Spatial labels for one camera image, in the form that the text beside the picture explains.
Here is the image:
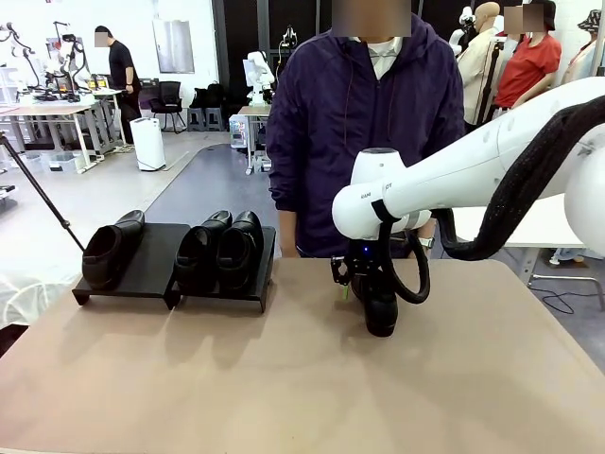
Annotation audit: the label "black office chair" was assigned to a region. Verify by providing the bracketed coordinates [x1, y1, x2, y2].
[148, 80, 186, 134]

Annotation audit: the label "small side table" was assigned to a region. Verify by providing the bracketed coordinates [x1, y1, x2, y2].
[229, 104, 273, 177]

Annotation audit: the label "mannequin in beige coat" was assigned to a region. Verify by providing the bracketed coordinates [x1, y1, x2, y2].
[456, 2, 503, 138]

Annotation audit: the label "small white humanoid robot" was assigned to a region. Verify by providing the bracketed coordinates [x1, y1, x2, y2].
[448, 7, 476, 56]

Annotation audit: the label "black backpack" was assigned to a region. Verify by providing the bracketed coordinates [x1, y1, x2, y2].
[190, 80, 226, 111]

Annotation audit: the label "black tripod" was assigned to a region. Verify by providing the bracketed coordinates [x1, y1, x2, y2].
[0, 131, 91, 259]

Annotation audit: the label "grey wall board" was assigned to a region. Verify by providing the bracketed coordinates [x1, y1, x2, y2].
[151, 19, 196, 75]

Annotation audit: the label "lab robot rig with lamp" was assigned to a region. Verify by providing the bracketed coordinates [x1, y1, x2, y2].
[44, 19, 94, 103]

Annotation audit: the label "long lab work table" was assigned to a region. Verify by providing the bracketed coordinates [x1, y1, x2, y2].
[0, 89, 127, 176]

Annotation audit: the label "black sleeved cable hose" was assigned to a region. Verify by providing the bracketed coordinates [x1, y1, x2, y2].
[371, 106, 605, 304]

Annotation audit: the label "clear plastic storage bins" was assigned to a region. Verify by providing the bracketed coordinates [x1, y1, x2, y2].
[40, 150, 84, 175]

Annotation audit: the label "white table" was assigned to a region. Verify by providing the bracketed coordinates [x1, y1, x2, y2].
[443, 193, 605, 285]

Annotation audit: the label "person's right forearm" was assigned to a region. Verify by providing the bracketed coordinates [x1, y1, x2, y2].
[277, 207, 302, 259]

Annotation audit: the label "white cloth cover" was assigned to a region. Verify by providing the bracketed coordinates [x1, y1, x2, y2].
[0, 257, 89, 330]

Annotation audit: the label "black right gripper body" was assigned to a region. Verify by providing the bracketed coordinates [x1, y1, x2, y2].
[347, 238, 385, 285]

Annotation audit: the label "person in black shirt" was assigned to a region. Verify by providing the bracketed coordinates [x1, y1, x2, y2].
[94, 26, 143, 146]

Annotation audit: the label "black camera pole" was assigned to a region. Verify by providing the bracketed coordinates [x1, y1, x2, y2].
[475, 40, 507, 129]

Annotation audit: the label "black leather loafer shoe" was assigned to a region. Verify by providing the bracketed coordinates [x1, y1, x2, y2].
[216, 210, 266, 292]
[173, 210, 233, 294]
[81, 209, 147, 291]
[352, 276, 399, 338]

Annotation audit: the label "figure in red t-shirt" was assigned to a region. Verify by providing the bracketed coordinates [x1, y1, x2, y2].
[493, 0, 563, 110]

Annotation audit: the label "person in purple jacket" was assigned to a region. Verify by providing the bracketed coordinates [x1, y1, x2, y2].
[265, 11, 467, 260]

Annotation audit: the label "white air purifier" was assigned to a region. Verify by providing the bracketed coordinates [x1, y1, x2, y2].
[130, 117, 166, 172]

